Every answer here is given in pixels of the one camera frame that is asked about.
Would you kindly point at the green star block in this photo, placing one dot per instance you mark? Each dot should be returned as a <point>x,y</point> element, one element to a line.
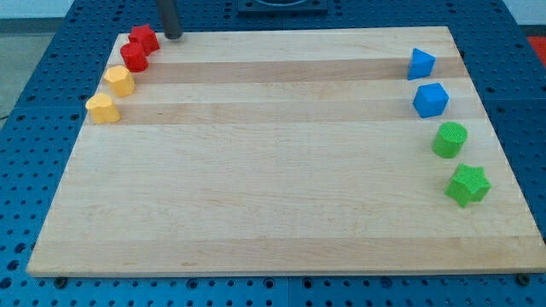
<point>468,184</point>

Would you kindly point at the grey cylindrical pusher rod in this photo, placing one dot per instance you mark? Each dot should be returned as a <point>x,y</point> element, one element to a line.
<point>170,20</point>

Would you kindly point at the green cylinder block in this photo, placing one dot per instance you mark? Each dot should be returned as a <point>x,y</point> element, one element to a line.
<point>449,140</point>

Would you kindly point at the red cylinder block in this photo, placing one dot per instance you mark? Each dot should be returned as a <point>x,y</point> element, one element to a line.
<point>134,57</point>

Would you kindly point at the red star block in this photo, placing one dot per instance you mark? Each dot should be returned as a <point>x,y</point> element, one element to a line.
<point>146,37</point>

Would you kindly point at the blue triangle block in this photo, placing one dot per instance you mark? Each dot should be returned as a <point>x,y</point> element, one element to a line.
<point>421,64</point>

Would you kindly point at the wooden board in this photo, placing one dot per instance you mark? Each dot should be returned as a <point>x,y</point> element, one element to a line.
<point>286,153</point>

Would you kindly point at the yellow heart block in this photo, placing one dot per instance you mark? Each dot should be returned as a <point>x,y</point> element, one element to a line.
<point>102,109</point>

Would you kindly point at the blue cube block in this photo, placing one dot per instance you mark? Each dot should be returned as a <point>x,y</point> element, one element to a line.
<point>430,100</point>

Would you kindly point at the yellow hexagon block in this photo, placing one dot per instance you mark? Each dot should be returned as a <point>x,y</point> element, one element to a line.
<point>119,81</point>

